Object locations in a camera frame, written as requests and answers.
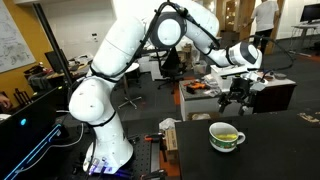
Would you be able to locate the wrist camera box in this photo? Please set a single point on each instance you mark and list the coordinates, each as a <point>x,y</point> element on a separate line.
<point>258,83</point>

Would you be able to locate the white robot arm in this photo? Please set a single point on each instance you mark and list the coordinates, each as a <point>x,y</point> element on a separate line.
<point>161,23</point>

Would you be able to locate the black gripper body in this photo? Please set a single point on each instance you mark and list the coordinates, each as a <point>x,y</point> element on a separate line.
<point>240,91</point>

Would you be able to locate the standing person white shirt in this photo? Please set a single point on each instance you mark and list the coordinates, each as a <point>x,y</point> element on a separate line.
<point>265,15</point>

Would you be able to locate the white green ceramic mug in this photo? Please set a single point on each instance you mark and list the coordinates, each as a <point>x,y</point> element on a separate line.
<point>224,128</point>

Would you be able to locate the orange black clamp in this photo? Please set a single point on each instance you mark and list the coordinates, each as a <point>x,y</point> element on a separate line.
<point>156,137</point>

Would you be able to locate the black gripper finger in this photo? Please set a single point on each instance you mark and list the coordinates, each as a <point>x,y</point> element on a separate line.
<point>243,108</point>
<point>223,102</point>

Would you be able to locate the black office chair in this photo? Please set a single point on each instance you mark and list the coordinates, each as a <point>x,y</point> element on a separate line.
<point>171,68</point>

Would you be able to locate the yellow highlighter marker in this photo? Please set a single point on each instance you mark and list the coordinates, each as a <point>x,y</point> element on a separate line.
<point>227,137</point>

